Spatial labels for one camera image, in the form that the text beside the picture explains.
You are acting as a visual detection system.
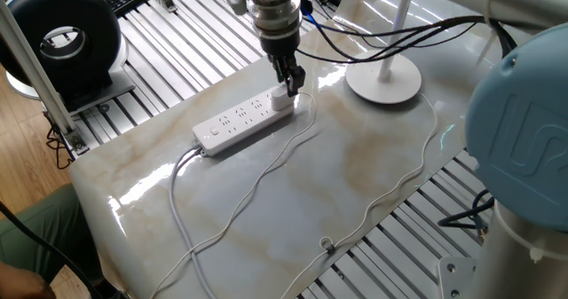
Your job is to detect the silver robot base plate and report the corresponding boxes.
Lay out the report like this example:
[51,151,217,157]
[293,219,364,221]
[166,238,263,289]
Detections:
[438,256,480,299]

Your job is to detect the white power strip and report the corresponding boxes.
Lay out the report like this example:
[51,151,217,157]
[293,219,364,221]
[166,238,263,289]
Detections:
[192,85,296,157]

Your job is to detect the grey power strip cable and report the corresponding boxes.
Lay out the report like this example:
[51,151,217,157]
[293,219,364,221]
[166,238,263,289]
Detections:
[168,146,217,299]

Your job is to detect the thin white lamp cord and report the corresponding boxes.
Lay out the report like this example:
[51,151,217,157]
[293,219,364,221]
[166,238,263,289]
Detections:
[148,90,439,299]

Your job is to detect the green trousers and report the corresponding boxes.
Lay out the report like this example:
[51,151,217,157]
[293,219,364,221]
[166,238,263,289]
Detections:
[0,183,106,291]

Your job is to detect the black floor cable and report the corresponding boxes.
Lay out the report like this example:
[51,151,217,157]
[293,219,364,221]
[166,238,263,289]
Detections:
[0,200,103,299]

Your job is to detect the red and black wires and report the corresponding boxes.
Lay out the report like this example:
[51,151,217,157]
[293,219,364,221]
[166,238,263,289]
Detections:
[45,125,75,170]

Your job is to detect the marble pattern table mat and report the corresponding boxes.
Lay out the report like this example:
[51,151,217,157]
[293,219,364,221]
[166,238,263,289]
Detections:
[68,0,533,299]

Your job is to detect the white lamp base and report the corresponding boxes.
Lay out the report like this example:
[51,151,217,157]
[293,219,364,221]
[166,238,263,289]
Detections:
[344,0,422,105]

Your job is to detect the black ring-shaped device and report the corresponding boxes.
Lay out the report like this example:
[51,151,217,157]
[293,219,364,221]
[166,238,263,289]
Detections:
[0,0,137,114]

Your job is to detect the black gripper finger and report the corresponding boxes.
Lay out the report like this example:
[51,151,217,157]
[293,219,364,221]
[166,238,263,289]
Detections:
[281,55,306,98]
[268,58,288,85]

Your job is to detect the person's right hand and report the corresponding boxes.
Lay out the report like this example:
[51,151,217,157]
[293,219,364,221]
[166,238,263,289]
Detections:
[0,262,57,299]

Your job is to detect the white power adapter plug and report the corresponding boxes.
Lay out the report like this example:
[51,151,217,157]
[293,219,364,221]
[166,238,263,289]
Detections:
[270,84,294,112]

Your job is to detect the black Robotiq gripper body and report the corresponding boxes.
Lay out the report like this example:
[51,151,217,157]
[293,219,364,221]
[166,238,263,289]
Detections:
[259,31,301,60]

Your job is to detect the thick black gripper cable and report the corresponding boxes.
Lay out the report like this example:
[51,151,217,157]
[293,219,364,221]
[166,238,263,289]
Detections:
[296,0,518,65]

